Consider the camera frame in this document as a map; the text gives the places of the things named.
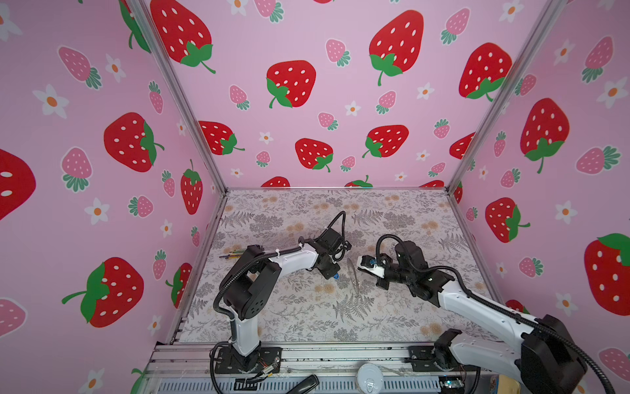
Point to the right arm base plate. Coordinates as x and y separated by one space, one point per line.
427 359

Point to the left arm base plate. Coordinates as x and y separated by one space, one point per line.
229 361

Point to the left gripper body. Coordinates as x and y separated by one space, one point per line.
330 268

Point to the black handle at front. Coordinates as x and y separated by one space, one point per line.
305 386

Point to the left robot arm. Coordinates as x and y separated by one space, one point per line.
249 285

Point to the black connector with coloured wires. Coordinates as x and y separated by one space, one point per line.
233 254

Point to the white round knob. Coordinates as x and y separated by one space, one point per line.
370 379

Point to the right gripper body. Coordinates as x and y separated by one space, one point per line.
388 277

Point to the aluminium front rail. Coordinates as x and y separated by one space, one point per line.
186 368

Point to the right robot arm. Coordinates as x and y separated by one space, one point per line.
539 353

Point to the perforated metal ring disc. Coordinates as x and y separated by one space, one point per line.
353 277

